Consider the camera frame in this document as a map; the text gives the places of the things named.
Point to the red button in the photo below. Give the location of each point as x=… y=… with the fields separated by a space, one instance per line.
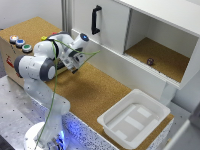
x=13 y=38

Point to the blue button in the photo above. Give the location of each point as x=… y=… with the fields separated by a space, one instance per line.
x=20 y=42

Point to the green button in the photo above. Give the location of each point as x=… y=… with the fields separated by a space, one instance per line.
x=26 y=47

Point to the white plastic box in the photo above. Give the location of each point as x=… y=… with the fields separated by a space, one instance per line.
x=133 y=120

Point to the purple block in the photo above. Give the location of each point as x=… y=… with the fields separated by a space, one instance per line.
x=150 y=61

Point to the pink block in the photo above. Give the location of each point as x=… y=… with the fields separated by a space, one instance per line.
x=54 y=33

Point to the white sliding door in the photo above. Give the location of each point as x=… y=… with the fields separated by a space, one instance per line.
x=113 y=23

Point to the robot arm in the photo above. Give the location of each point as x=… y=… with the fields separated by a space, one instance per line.
x=36 y=68

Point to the white cabinet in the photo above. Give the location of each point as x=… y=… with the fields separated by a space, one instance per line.
x=156 y=15

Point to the yellow block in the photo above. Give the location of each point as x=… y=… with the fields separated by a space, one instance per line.
x=44 y=38

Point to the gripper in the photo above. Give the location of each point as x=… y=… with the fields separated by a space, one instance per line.
x=74 y=59

